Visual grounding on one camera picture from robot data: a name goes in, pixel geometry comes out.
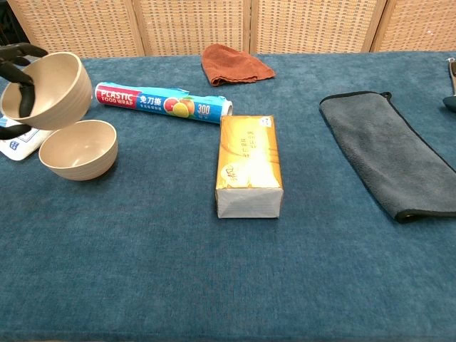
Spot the white printed food bag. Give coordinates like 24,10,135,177
0,113,55,162

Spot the gold tissue pack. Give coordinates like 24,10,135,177
215,114,284,219

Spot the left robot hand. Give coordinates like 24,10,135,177
0,43,49,141

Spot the brown cloth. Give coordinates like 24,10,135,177
201,43,276,87

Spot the blue table mat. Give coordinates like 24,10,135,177
0,51,456,342

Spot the plastic food wrap box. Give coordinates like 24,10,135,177
94,81,234,125

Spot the grey microfibre cloth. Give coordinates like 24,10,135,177
318,91,456,224

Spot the beige bowl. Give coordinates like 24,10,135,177
38,120,119,182
1,51,93,131

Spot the woven folding screen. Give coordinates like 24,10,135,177
6,0,456,60

